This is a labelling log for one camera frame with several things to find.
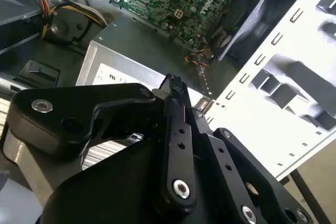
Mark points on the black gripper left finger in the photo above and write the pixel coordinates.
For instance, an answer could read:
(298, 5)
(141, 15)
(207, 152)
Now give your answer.
(52, 129)

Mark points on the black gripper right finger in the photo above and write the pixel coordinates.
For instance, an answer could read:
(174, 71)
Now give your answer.
(236, 182)

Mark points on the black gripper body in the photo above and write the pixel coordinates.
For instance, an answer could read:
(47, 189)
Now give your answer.
(118, 182)

